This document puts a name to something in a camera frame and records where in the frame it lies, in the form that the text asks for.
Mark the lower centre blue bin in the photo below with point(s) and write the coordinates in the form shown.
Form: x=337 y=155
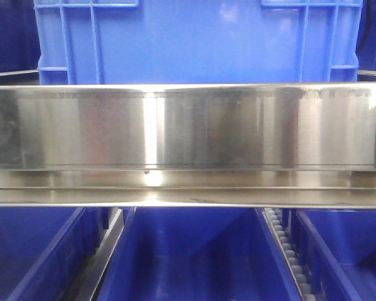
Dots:
x=197 y=254

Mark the blue bin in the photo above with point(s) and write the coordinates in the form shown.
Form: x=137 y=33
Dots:
x=337 y=252
x=43 y=249
x=197 y=254

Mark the lower right blue bin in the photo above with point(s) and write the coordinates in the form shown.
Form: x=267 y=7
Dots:
x=337 y=252

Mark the steel divider rail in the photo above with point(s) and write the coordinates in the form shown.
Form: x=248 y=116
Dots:
x=89 y=279

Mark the lower left blue bin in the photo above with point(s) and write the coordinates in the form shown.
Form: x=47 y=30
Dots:
x=43 y=249

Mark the stainless steel shelf front rail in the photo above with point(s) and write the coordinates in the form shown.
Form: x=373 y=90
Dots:
x=296 y=145

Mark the white roller track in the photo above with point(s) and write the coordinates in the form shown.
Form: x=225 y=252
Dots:
x=274 y=219

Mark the large blue crate centre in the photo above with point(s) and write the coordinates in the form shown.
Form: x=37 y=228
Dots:
x=115 y=42

